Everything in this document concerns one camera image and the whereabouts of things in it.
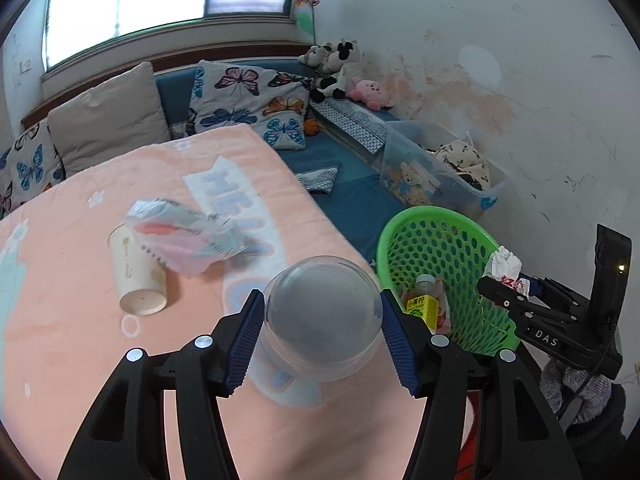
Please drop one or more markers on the blue sofa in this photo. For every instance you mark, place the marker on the blue sofa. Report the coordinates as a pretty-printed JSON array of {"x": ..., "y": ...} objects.
[{"x": 358, "y": 206}]

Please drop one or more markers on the green plastic basket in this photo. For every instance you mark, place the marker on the green plastic basket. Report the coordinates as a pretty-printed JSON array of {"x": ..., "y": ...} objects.
[{"x": 450, "y": 246}]

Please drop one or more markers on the white red paper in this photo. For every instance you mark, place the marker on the white red paper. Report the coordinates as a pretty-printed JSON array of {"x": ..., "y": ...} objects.
[{"x": 505, "y": 268}]

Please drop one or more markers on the wall light switch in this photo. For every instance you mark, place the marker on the wall light switch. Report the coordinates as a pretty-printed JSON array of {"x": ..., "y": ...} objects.
[{"x": 25, "y": 66}]

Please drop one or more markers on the patterned cloth in box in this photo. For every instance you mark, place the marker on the patterned cloth in box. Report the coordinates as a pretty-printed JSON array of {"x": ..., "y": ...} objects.
[{"x": 468, "y": 164}]

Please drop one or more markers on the white paper cup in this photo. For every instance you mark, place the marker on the white paper cup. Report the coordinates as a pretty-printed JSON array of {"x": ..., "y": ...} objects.
[{"x": 140, "y": 279}]

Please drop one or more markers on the small orange ball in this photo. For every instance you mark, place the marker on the small orange ball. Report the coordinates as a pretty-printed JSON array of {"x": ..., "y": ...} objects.
[{"x": 311, "y": 127}]

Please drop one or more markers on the clear plastic storage box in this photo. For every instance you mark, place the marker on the clear plastic storage box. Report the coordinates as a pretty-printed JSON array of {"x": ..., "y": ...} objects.
[{"x": 412, "y": 174}]

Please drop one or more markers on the grey patterned sock cloth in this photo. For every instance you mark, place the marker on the grey patterned sock cloth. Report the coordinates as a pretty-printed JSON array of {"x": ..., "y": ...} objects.
[{"x": 319, "y": 181}]

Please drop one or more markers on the cow plush toy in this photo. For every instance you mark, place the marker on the cow plush toy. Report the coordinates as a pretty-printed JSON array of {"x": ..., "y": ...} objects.
[{"x": 333, "y": 73}]

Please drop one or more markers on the butterfly pillow left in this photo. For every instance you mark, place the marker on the butterfly pillow left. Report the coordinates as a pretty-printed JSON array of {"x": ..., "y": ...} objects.
[{"x": 29, "y": 166}]

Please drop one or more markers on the right hand grey glove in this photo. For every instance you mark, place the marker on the right hand grey glove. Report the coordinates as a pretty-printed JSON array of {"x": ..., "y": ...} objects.
[{"x": 559, "y": 382}]

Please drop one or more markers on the grey plush toy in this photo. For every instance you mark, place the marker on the grey plush toy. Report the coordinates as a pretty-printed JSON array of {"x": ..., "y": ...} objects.
[{"x": 316, "y": 55}]

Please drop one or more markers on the butterfly pillow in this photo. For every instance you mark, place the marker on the butterfly pillow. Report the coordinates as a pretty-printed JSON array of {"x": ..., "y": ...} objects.
[
  {"x": 29, "y": 166},
  {"x": 271, "y": 102}
]

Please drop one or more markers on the beige cushion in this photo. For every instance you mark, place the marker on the beige cushion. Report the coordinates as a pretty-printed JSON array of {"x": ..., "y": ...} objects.
[{"x": 113, "y": 118}]

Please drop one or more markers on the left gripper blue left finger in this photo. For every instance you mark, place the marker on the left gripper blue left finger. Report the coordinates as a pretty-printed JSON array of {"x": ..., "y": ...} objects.
[{"x": 123, "y": 433}]

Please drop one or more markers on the dark red snack wrapper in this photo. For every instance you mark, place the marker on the dark red snack wrapper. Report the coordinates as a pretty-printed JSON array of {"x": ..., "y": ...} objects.
[{"x": 444, "y": 317}]

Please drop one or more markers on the plastic lime juice bottle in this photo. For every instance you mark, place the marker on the plastic lime juice bottle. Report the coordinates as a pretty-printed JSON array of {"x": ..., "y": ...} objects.
[{"x": 421, "y": 301}]

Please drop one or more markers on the pink white plastic bag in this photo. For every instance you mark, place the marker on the pink white plastic bag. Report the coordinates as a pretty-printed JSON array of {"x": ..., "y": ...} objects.
[{"x": 185, "y": 240}]

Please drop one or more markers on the patterned grey cloth strip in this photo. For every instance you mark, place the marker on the patterned grey cloth strip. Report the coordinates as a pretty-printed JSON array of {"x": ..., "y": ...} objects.
[{"x": 366, "y": 127}]

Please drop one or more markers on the clear plastic dome lid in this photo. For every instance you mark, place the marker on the clear plastic dome lid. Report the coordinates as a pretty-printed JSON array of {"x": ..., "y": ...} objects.
[{"x": 323, "y": 319}]

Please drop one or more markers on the pink plush toy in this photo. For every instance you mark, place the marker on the pink plush toy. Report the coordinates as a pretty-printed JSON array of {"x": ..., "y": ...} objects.
[{"x": 370, "y": 93}]

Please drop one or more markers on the butterfly pillow right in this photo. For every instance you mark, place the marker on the butterfly pillow right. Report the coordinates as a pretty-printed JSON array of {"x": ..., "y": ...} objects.
[{"x": 271, "y": 102}]

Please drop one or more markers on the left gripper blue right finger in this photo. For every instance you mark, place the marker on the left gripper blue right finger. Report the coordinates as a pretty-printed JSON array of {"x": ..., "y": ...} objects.
[{"x": 518, "y": 436}]

